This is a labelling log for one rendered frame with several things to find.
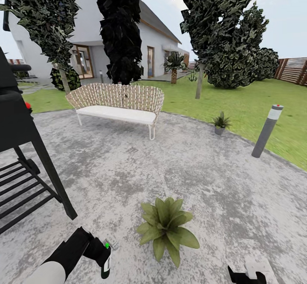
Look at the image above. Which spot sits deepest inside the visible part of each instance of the insectifuge atomizer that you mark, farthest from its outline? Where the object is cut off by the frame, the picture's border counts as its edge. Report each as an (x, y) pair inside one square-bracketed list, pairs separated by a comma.
[(105, 269)]

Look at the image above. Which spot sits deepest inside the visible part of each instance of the charcoal grill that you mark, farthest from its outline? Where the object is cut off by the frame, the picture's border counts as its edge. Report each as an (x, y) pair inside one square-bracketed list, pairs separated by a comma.
[(16, 128)]

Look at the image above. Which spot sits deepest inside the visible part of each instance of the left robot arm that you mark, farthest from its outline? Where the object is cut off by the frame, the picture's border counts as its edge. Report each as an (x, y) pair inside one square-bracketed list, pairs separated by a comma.
[(62, 261)]

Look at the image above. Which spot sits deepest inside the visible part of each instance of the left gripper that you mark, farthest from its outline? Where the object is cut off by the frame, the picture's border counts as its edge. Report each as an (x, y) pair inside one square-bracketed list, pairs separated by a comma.
[(100, 254)]

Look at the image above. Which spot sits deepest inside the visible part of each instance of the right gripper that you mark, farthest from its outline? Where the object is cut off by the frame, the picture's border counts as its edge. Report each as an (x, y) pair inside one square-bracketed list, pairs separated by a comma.
[(241, 278)]

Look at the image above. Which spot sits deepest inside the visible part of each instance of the pot plant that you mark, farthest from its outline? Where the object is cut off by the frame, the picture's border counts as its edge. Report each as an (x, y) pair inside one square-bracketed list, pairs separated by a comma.
[(163, 227), (220, 124)]

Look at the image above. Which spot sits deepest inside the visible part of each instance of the garden chair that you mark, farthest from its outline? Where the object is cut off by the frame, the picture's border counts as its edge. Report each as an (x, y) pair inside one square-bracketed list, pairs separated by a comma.
[(126, 103)]

